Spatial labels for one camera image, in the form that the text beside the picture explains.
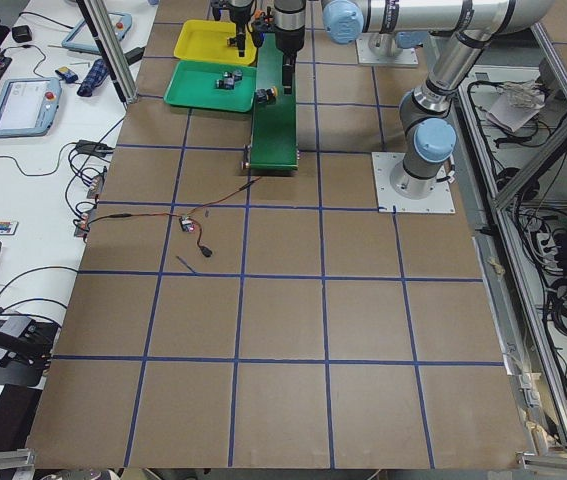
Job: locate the black inline power switch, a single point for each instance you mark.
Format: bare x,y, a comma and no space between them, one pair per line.
206,252

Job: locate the green conveyor belt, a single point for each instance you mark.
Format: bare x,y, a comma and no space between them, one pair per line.
273,145

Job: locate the small controller circuit board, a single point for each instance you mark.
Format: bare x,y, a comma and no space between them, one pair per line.
187,224

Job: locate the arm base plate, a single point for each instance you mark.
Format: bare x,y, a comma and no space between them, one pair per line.
397,192
375,49

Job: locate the aluminium frame post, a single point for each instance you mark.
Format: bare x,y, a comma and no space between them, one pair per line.
98,21

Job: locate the folded blue plaid umbrella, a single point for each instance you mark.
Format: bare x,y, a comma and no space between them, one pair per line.
94,79

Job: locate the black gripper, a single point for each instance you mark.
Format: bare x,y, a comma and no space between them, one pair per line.
290,38
239,14

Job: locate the green plastic tray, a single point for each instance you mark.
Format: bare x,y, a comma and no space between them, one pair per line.
193,84

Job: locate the yellow plastic tray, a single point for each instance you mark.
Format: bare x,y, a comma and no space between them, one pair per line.
207,41

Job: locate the teach pendant near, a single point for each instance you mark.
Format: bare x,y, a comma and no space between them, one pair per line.
28,106

